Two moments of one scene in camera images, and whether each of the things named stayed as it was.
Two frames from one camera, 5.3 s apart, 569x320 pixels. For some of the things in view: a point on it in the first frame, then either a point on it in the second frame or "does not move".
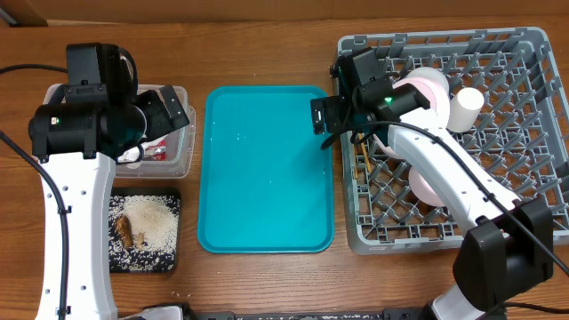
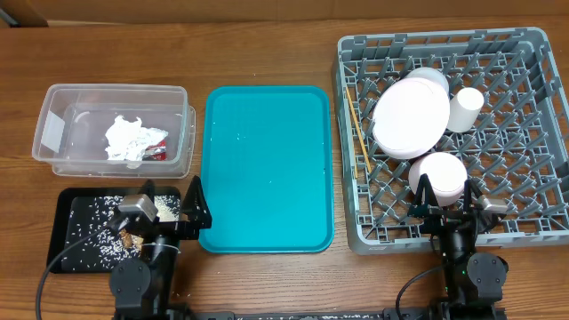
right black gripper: [333, 124] -> [440, 216]
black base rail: [392, 314] does not move
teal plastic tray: [265, 183] does not move
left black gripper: [162, 123] -> [199, 216]
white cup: [465, 109] does not move
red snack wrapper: [158, 150] does not move
